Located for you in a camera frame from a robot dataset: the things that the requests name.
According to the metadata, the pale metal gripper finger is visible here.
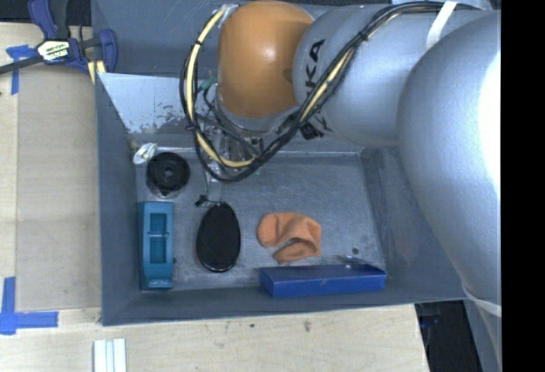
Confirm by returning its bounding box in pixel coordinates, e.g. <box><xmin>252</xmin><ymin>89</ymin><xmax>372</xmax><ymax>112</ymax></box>
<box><xmin>206</xmin><ymin>174</ymin><xmax>223</xmax><ymax>204</ymax></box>

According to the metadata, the black oval case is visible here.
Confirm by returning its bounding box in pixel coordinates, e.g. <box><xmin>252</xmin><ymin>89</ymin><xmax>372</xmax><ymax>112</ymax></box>
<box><xmin>195</xmin><ymin>200</ymin><xmax>242</xmax><ymax>274</ymax></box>

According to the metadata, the black round disc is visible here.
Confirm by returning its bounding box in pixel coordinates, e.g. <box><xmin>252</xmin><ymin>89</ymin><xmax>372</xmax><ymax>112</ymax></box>
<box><xmin>146</xmin><ymin>152</ymin><xmax>192</xmax><ymax>196</ymax></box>

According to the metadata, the teal blue box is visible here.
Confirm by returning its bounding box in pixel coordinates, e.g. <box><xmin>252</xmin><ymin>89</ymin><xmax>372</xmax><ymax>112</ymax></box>
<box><xmin>136</xmin><ymin>200</ymin><xmax>175</xmax><ymax>291</ymax></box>

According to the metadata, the clear crumpled plastic piece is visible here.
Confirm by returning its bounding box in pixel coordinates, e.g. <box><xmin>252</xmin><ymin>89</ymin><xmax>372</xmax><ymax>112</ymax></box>
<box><xmin>132</xmin><ymin>142</ymin><xmax>159</xmax><ymax>166</ymax></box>

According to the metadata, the grey metal bin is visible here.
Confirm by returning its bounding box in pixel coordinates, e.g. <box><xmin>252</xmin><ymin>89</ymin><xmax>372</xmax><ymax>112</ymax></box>
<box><xmin>89</xmin><ymin>0</ymin><xmax>470</xmax><ymax>327</ymax></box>

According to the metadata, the orange crumpled cloth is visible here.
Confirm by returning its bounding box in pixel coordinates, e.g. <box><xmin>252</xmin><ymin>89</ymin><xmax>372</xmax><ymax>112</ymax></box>
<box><xmin>256</xmin><ymin>211</ymin><xmax>323</xmax><ymax>266</ymax></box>

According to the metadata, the blue flat block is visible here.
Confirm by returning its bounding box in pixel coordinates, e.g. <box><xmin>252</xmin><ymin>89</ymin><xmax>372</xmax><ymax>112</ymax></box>
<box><xmin>259</xmin><ymin>262</ymin><xmax>387</xmax><ymax>300</ymax></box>

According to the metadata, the pale wood board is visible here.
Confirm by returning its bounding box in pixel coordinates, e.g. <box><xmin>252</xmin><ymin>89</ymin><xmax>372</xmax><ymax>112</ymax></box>
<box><xmin>14</xmin><ymin>23</ymin><xmax>104</xmax><ymax>312</ymax></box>

